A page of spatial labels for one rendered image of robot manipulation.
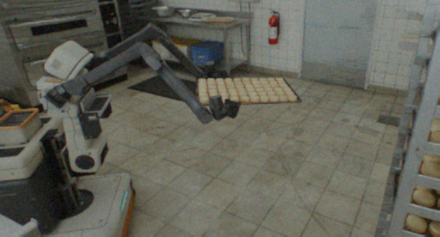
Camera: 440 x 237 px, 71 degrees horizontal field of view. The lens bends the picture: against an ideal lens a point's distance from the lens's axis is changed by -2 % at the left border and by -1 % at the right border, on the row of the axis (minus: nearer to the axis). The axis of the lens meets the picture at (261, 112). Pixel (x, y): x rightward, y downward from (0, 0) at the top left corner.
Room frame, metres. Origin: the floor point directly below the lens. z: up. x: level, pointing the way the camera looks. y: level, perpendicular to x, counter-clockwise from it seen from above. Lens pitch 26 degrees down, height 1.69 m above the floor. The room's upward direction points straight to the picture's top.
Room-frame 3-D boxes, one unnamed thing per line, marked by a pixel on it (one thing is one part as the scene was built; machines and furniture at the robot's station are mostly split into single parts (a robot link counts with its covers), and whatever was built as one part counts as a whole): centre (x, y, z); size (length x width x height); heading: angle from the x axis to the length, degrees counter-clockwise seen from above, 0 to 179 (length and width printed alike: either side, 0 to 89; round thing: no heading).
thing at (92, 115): (1.58, 0.97, 0.93); 0.28 x 0.16 x 0.22; 12
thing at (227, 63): (5.12, 1.16, 0.49); 1.90 x 0.72 x 0.98; 62
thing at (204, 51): (4.98, 0.90, 0.36); 0.47 x 0.38 x 0.26; 154
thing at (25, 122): (1.49, 1.37, 0.87); 0.23 x 0.15 x 0.11; 12
